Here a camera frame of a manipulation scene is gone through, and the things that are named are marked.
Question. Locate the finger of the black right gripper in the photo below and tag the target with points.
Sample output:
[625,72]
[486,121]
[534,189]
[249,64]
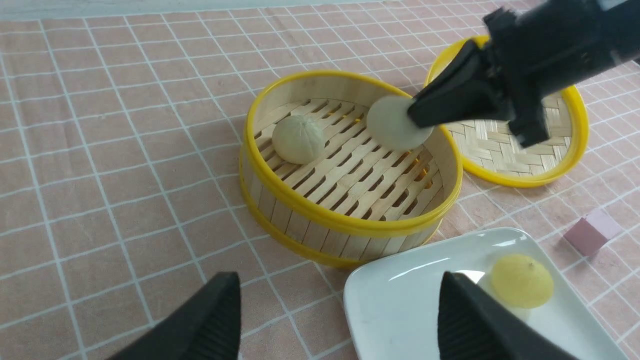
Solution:
[466,77]
[444,102]

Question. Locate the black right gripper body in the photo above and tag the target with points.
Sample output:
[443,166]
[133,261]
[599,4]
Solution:
[548,48]

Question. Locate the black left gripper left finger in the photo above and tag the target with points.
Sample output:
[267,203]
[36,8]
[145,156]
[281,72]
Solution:
[208,326]

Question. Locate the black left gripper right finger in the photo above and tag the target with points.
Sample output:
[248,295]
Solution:
[473,326]

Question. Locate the yellow steamed bun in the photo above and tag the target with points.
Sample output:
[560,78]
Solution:
[521,281]

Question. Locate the beige steamed bun front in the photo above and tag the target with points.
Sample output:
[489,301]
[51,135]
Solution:
[391,127]

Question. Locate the beige steamed bun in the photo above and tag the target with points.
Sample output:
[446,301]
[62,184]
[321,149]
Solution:
[298,140]
[391,127]

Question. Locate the beige steamed bun back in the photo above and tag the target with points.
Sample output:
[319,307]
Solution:
[298,140]

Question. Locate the white square ceramic plate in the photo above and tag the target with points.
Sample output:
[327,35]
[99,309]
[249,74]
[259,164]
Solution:
[391,304]

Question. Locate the yellow-rimmed woven steamer lid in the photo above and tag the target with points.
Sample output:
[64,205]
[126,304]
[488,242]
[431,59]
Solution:
[488,149]

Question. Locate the small pink cube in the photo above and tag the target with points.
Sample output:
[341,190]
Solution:
[591,232]

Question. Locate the yellow-rimmed bamboo steamer basket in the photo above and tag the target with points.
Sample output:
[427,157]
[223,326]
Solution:
[359,201]

